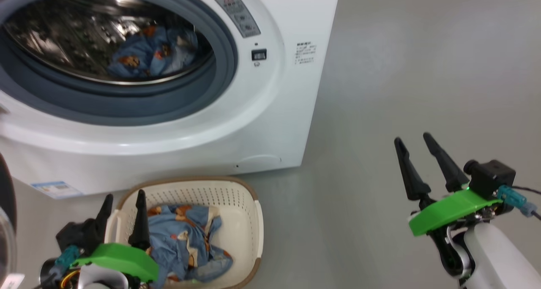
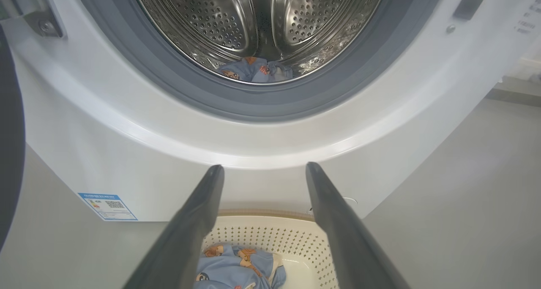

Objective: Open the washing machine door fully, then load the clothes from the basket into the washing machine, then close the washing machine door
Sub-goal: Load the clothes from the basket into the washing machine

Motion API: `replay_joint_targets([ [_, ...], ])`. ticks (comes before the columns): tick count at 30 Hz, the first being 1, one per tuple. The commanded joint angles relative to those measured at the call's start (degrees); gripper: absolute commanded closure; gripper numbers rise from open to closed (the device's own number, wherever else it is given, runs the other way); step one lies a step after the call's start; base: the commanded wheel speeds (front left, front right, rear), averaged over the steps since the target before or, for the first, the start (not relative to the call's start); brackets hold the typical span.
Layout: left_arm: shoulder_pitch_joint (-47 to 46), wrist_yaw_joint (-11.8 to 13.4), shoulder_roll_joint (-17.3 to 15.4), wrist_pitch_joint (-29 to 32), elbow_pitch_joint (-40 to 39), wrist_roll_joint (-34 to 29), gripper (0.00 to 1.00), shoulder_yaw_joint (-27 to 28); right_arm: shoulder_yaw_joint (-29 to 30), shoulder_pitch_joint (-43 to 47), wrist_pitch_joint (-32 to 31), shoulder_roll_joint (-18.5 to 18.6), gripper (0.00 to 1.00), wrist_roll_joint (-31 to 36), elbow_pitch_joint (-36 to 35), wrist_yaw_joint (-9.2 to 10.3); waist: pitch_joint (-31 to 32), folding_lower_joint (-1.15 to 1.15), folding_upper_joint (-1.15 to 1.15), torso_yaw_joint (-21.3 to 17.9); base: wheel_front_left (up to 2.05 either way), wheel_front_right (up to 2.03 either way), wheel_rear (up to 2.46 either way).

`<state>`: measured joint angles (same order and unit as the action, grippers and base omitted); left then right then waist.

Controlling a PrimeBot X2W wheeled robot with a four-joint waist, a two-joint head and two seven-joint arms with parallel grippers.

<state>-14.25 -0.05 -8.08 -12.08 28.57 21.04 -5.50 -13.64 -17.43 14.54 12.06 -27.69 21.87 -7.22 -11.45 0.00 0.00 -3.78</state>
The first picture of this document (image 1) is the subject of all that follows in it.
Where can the black door latch socket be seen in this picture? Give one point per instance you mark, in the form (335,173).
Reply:
(259,54)

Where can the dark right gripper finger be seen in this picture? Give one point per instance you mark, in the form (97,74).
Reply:
(448,166)
(412,175)

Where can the cream perforated laundry basket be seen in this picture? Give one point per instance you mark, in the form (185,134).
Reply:
(241,221)

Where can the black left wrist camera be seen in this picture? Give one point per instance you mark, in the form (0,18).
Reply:
(76,234)

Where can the round white drain filter cover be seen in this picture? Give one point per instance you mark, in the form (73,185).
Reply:
(260,162)

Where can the blue energy label sticker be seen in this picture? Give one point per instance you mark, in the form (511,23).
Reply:
(57,189)

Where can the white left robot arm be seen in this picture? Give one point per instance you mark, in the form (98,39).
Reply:
(101,279)

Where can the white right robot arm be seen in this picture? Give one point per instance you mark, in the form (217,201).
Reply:
(498,259)

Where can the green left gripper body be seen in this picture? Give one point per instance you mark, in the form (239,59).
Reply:
(122,259)

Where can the black round glass washer door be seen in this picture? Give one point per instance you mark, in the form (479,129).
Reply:
(6,196)

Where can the white front-load washing machine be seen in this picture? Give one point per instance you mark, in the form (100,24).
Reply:
(262,111)

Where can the grey warning sticker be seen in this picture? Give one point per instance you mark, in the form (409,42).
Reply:
(237,15)

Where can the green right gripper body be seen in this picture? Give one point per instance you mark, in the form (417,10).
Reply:
(452,211)

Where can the blue patterned garment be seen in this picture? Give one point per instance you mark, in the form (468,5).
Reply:
(148,54)
(181,242)

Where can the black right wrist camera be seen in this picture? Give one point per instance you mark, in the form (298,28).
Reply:
(490,175)

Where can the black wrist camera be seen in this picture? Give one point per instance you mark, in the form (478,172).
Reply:
(76,234)
(490,175)

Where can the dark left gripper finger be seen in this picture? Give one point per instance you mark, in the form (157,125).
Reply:
(105,217)
(140,225)

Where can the washing machine drum opening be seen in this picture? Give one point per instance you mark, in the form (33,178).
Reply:
(55,35)

